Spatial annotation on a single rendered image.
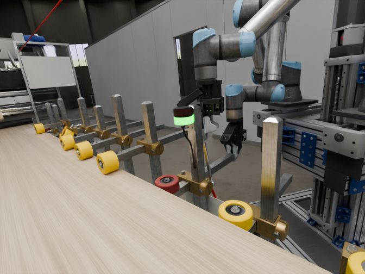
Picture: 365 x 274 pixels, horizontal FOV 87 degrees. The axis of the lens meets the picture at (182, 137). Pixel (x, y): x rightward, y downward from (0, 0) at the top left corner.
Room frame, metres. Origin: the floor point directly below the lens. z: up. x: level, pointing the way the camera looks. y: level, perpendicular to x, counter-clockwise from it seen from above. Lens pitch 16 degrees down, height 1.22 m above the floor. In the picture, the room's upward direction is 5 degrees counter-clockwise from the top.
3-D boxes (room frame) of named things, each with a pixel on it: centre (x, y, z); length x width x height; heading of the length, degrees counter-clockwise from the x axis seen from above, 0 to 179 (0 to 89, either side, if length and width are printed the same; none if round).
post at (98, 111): (1.16, 0.48, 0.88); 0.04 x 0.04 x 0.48; 44
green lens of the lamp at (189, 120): (0.59, -0.01, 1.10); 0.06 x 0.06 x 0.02
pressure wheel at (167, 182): (0.58, 0.06, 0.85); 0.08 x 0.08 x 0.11
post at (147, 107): (0.80, 0.13, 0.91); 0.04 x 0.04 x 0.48; 44
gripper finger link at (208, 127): (0.68, -0.10, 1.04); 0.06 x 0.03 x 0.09; 65
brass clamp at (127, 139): (1.00, 0.32, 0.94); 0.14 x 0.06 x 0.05; 44
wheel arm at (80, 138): (1.23, 0.47, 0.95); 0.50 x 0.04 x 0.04; 134
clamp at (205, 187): (0.64, -0.03, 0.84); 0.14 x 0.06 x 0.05; 44
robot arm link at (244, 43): (0.69, -0.20, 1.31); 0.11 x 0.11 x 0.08; 79
